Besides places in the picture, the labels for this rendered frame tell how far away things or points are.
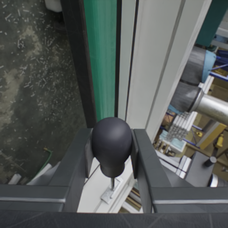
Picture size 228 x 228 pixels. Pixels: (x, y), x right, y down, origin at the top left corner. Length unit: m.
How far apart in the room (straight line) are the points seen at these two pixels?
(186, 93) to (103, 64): 0.75
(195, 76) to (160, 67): 0.68
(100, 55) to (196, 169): 0.35
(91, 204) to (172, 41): 0.27
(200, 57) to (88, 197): 0.76
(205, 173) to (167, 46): 0.33
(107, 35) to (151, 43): 0.06
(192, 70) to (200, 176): 0.56
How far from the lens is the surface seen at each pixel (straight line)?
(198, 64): 0.87
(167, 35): 0.20
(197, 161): 0.46
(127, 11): 0.19
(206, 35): 0.98
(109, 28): 0.18
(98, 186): 0.32
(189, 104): 0.92
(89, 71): 0.20
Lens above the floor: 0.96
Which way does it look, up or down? 20 degrees down
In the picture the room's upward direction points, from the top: 119 degrees clockwise
